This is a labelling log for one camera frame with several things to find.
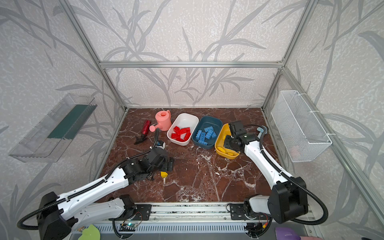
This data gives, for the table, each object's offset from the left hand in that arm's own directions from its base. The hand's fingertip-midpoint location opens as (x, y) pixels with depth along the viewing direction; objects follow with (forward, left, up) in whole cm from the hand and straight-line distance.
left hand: (169, 156), depth 79 cm
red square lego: (+25, 0, -10) cm, 27 cm away
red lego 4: (+17, -3, -11) cm, 20 cm away
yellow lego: (-6, +4, -11) cm, 13 cm away
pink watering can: (+28, +9, -5) cm, 29 cm away
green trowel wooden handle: (-33, +33, -12) cm, 49 cm away
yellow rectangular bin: (+24, -33, -10) cm, 42 cm away
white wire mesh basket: (-1, -60, +22) cm, 64 cm away
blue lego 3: (+22, -22, -11) cm, 33 cm away
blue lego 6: (+16, -17, -12) cm, 26 cm away
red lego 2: (+20, -7, -11) cm, 24 cm away
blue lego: (+28, -23, -13) cm, 38 cm away
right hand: (+10, -33, +1) cm, 34 cm away
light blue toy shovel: (+26, -59, -11) cm, 66 cm away
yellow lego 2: (+6, -35, -9) cm, 37 cm away
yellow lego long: (+9, -30, -10) cm, 33 cm away
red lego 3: (+21, +2, -13) cm, 25 cm away
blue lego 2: (+21, -26, -11) cm, 35 cm away
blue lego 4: (+20, -18, -13) cm, 30 cm away
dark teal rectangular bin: (+30, -16, -9) cm, 35 cm away
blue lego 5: (+21, -15, -11) cm, 28 cm away
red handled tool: (+19, +24, -13) cm, 34 cm away
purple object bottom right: (-33, -56, -10) cm, 66 cm away
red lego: (+24, -7, -10) cm, 27 cm away
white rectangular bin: (+34, -4, -12) cm, 36 cm away
